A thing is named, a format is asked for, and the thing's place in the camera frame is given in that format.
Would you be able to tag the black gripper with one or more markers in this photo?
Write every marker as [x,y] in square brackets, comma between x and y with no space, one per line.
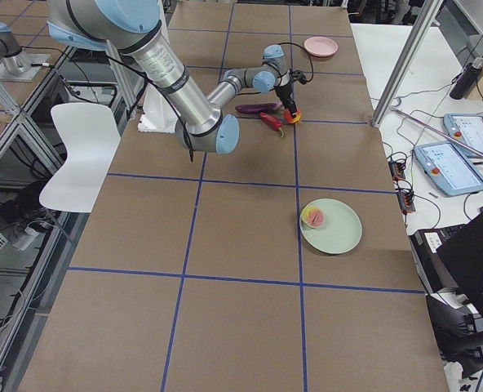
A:
[285,92]

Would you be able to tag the yellow pink peach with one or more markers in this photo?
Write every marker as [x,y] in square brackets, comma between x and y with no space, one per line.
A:
[313,217]

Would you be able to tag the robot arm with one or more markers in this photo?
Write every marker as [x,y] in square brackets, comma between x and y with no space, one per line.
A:
[135,29]

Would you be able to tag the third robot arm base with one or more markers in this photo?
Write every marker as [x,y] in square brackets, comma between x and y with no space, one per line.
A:
[17,65]

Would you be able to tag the red chili pepper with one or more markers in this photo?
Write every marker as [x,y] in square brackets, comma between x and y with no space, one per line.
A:
[273,122]

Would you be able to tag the purple eggplant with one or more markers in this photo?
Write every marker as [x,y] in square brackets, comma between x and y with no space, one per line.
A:
[268,108]

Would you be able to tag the pink plate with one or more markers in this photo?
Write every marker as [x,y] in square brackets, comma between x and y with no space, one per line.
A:
[321,47]

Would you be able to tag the green plate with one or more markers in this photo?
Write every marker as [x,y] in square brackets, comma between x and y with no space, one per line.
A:
[341,232]

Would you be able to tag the reacher grabber stick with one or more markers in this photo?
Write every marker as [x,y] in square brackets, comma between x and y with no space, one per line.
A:
[469,151]

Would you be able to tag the near blue teach pendant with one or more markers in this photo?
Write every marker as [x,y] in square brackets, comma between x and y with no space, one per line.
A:
[448,168]

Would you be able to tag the blue teach pendant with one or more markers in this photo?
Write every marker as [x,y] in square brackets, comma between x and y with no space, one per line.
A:
[466,128]
[448,168]

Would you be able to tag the black water bottle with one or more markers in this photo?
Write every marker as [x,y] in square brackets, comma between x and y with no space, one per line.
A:
[467,79]

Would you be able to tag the far blue teach pendant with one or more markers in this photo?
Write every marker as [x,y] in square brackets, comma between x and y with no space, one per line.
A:
[466,128]

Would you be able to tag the white chair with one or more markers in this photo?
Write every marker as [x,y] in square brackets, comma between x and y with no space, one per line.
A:
[90,135]

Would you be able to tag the black office chair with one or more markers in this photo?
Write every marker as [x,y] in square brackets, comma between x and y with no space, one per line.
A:
[459,335]

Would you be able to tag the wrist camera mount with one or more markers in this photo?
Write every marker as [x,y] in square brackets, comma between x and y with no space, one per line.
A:
[298,76]

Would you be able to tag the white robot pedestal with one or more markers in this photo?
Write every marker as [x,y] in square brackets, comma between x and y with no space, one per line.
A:
[158,115]

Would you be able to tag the aluminium frame post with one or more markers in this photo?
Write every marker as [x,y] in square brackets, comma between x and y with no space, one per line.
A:
[413,42]

